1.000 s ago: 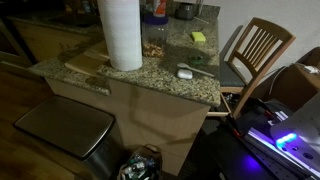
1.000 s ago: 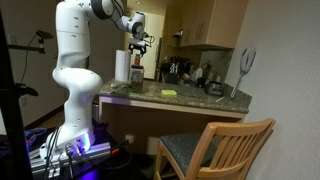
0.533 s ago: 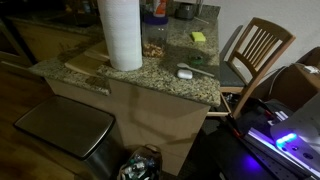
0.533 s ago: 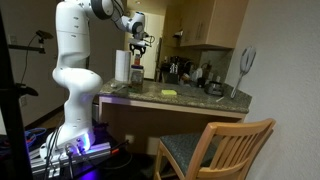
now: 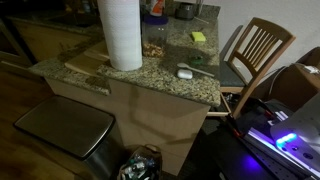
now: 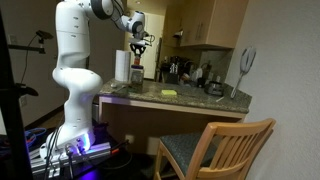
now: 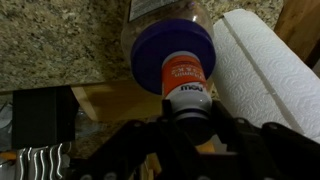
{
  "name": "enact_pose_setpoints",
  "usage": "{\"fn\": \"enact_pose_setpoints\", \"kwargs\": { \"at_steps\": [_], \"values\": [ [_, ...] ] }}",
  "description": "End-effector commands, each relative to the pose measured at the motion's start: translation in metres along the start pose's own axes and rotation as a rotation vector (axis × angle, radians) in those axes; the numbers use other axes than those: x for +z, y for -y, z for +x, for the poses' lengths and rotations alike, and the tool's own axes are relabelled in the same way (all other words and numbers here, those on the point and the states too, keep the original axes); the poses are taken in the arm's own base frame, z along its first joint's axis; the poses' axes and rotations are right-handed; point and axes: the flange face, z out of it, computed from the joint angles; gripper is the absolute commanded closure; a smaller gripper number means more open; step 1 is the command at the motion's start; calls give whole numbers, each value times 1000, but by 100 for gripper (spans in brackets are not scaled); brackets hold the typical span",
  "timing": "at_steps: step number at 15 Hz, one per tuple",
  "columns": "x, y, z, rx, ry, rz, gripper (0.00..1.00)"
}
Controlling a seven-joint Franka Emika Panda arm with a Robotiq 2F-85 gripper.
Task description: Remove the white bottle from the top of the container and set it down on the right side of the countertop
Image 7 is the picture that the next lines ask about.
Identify white bottle with orange label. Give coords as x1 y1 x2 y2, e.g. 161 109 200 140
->
160 50 216 146

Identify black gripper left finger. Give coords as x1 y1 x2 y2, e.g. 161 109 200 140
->
161 98 188 141

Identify wooden cutting board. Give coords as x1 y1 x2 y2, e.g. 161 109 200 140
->
71 79 166 123

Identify black box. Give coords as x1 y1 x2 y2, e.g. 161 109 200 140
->
12 85 80 150

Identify white paper towel roll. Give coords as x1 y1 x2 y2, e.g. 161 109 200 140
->
211 8 320 144

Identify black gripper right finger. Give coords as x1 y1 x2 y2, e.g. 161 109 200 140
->
211 99 243 143

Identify chrome wire rack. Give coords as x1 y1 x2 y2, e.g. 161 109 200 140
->
14 142 73 180

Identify clear jar with purple lid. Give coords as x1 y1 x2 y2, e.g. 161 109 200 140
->
120 0 217 96

